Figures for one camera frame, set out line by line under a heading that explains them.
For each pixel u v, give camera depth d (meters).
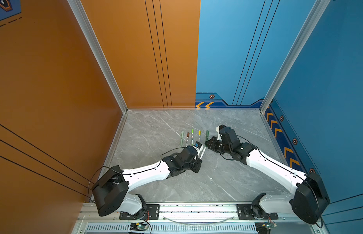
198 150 0.72
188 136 1.03
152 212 0.74
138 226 0.71
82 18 0.72
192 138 1.02
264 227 0.70
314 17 0.72
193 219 0.73
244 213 0.72
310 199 0.39
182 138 1.02
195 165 0.71
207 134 1.04
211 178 0.85
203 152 0.79
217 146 0.70
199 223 0.71
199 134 1.05
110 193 0.43
